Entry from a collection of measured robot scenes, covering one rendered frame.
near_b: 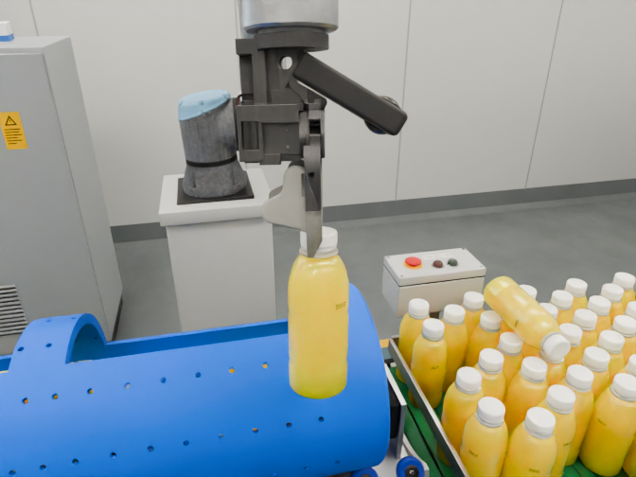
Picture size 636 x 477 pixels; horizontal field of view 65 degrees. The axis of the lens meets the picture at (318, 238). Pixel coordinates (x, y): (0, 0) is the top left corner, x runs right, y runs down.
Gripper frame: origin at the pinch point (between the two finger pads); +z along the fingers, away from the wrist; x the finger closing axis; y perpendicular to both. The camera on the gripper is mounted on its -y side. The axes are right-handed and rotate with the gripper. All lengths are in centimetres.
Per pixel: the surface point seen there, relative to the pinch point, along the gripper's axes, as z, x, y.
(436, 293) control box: 27, -50, -24
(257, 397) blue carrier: 22.1, -4.3, 8.2
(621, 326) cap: 28, -35, -55
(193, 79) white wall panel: -26, -282, 85
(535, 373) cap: 30, -22, -34
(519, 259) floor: 95, -271, -129
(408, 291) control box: 26, -48, -18
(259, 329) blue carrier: 25.5, -30.1, 11.6
